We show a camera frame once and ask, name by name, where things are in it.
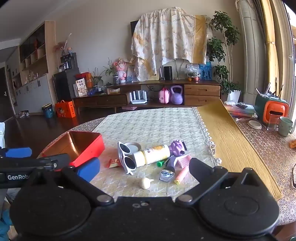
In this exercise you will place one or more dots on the red gift bag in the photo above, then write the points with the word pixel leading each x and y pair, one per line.
pixel 85 77

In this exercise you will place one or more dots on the green mug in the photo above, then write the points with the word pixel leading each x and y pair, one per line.
pixel 285 126

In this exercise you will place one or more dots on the small green cap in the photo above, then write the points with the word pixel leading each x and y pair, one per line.
pixel 160 163

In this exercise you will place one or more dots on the black fridge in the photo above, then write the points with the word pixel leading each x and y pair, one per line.
pixel 64 85

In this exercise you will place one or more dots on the white and yellow bottle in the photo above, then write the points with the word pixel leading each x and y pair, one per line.
pixel 152 154

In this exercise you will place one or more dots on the vase with dried flowers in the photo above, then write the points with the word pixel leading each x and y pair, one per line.
pixel 62 47

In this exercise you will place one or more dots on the black speaker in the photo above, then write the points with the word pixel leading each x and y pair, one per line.
pixel 168 73

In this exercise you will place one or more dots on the pink toy case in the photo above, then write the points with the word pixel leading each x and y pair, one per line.
pixel 164 96

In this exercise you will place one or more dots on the floral cloth cover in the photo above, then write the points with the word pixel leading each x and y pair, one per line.
pixel 168 39

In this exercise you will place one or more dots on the red candy wrapper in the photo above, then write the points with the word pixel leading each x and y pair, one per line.
pixel 114 163

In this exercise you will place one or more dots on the printed snack box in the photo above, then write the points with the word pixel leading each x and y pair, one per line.
pixel 81 87

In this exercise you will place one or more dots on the beige flat box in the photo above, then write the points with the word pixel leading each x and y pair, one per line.
pixel 113 90

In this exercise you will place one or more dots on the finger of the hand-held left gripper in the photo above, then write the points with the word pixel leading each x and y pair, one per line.
pixel 56 161
pixel 18 152

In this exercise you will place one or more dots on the small green potted plant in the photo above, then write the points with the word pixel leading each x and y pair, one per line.
pixel 97 80

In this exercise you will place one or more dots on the tall potted plant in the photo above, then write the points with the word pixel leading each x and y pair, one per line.
pixel 223 30

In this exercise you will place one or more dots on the pair of shoes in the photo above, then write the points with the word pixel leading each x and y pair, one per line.
pixel 24 113

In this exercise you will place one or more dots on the blue cloth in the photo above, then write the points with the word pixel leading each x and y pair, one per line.
pixel 4 224

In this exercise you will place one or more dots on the wooden wall cabinet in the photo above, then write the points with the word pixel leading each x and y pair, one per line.
pixel 34 88

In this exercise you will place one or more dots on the yellow curtain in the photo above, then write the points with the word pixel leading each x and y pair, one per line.
pixel 270 46

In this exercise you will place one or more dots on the red metal tin box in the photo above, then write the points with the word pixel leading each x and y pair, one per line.
pixel 90 148

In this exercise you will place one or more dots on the quilted cream table mat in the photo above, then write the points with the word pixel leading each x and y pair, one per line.
pixel 150 125

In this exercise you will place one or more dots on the blue bucket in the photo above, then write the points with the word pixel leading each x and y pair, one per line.
pixel 47 111

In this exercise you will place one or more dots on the coffee machine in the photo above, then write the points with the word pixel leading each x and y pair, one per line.
pixel 69 61

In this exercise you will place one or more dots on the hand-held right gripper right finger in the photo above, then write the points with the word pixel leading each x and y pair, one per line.
pixel 200 169

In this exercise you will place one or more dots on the garlic bulb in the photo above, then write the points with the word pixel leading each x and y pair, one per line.
pixel 145 183

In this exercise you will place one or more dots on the white sunglasses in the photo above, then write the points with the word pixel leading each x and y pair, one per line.
pixel 129 163

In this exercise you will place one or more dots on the plastic bag of fruit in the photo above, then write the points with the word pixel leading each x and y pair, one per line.
pixel 193 73

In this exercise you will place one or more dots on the wooden tv cabinet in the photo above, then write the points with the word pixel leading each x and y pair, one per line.
pixel 201 90

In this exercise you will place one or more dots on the blue picture box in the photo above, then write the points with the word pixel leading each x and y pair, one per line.
pixel 206 71

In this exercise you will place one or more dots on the white shallow dish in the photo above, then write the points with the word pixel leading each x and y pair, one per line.
pixel 254 124

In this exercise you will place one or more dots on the blue toy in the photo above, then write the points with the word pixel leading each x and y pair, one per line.
pixel 92 92

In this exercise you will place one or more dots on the pink doll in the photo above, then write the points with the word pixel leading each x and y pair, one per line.
pixel 121 70

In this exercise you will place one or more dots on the white router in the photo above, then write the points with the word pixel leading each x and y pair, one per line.
pixel 138 97

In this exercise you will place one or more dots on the pink comb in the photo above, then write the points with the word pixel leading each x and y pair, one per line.
pixel 183 161

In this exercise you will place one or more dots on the dark door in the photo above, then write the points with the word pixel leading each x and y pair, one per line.
pixel 4 97

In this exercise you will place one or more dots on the clear drinking glass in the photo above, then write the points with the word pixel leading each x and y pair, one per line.
pixel 272 122

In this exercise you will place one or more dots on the green and orange tissue box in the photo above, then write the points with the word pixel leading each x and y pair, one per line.
pixel 275 109

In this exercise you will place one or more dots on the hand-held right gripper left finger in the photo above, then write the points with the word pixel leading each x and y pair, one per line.
pixel 89 170

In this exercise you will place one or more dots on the orange gift box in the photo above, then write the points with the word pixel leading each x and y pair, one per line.
pixel 65 109

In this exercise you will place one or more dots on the purple kettlebell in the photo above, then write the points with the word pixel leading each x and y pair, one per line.
pixel 177 97

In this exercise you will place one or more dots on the stack of plastic folders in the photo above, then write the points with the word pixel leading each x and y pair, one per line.
pixel 240 110

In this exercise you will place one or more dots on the standing air conditioner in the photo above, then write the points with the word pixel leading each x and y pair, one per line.
pixel 251 46

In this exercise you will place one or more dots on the potted orchid plant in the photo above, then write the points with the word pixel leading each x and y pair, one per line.
pixel 113 71

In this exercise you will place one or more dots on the pink flat box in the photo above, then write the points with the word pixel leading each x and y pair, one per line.
pixel 126 108

